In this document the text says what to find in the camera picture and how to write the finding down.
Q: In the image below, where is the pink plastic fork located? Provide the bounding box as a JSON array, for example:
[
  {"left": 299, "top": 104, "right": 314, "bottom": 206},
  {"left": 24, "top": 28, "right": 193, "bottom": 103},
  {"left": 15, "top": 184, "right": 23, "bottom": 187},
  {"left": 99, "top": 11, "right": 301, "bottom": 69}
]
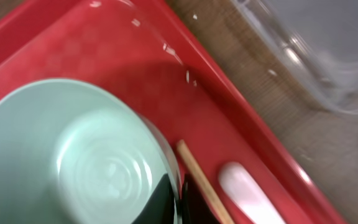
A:
[{"left": 218, "top": 162, "right": 286, "bottom": 224}]

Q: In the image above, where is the green bowl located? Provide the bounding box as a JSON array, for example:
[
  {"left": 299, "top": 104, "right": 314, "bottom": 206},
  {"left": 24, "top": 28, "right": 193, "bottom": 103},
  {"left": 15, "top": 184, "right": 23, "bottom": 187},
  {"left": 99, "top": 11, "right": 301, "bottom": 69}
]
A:
[{"left": 0, "top": 79, "right": 182, "bottom": 223}]

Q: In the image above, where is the red plastic tray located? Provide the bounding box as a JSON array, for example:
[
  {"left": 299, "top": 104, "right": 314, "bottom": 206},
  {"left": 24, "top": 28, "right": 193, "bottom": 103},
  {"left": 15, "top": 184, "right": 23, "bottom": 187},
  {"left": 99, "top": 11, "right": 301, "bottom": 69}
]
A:
[{"left": 0, "top": 0, "right": 343, "bottom": 223}]

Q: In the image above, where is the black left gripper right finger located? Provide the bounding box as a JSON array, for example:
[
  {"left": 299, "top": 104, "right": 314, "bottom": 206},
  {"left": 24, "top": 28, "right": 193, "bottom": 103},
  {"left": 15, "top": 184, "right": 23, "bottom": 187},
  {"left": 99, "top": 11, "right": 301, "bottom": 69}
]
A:
[{"left": 181, "top": 174, "right": 219, "bottom": 224}]

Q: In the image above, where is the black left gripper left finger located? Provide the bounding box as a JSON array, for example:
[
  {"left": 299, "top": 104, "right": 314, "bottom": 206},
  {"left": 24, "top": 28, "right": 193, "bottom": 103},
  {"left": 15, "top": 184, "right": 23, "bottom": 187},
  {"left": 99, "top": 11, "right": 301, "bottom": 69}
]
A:
[{"left": 132, "top": 174, "right": 175, "bottom": 224}]

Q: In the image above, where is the clear plastic bin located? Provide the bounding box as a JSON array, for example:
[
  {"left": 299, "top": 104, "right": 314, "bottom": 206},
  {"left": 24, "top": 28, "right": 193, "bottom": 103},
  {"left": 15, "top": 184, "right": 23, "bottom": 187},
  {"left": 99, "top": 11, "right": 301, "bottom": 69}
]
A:
[{"left": 233, "top": 0, "right": 358, "bottom": 114}]

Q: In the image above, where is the wooden chopstick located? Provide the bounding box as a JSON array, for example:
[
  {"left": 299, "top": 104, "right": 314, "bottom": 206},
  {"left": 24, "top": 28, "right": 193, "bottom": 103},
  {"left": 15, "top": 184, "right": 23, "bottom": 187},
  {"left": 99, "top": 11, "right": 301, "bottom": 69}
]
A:
[{"left": 177, "top": 140, "right": 234, "bottom": 224}]

